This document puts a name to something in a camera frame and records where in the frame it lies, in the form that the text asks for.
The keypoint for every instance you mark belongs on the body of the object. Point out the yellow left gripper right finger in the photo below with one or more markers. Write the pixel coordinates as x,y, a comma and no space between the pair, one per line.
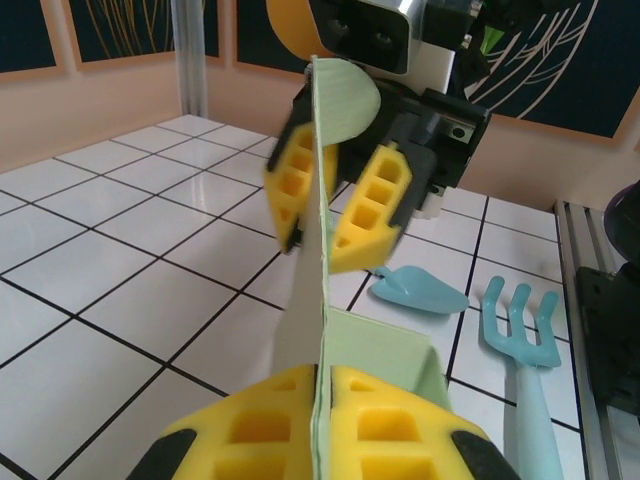
390,430

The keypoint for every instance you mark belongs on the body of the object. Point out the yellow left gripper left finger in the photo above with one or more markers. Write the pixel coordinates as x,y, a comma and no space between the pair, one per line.
250,430

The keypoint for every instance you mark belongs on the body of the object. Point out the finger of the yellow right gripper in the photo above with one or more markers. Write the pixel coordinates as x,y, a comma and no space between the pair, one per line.
292,190
372,220

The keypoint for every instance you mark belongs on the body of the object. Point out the light green sheet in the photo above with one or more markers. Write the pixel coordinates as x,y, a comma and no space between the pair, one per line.
380,350

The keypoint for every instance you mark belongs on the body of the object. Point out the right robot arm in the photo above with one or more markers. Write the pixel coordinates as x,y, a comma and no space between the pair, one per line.
625,225

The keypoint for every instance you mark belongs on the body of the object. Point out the light blue toy trowel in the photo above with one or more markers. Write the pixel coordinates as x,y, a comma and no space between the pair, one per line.
425,295

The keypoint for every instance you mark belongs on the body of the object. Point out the light blue toy rake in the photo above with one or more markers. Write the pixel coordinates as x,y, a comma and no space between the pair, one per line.
530,410

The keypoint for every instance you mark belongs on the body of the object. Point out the beige oval gold line panel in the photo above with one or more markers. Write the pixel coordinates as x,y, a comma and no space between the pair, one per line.
125,25

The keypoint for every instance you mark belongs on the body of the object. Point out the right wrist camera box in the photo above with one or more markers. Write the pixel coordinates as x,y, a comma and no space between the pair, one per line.
365,30

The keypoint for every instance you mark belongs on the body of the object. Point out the orange oval feather wall panel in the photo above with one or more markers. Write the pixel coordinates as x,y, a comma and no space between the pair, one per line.
575,75

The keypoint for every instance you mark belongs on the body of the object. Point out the aluminium corner post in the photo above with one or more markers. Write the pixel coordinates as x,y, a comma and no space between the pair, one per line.
189,60

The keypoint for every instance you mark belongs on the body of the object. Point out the aluminium mounting rail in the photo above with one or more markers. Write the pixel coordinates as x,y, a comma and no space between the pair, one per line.
575,240

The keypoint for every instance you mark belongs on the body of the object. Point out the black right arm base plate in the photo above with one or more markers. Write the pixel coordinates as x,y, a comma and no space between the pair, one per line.
610,310

